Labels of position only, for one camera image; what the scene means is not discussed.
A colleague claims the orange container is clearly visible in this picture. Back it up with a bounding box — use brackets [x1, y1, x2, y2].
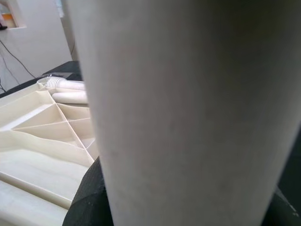
[0, 13, 19, 27]

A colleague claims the black tablecloth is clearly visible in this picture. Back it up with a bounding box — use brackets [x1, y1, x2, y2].
[0, 60, 301, 212]

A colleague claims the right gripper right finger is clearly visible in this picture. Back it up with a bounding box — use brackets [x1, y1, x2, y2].
[268, 186, 301, 226]

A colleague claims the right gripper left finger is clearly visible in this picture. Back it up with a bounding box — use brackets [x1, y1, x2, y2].
[62, 156, 115, 226]

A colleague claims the thin black wall cable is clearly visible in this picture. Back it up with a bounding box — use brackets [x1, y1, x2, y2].
[0, 39, 37, 94]

